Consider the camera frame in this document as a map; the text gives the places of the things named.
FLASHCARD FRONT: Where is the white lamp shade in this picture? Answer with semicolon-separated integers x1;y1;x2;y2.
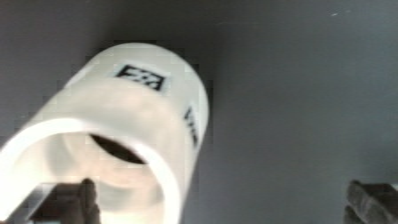
0;43;210;224

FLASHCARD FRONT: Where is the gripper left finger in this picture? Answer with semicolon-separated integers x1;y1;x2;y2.
0;179;102;224

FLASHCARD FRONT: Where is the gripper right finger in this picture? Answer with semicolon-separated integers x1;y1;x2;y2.
343;181;398;224

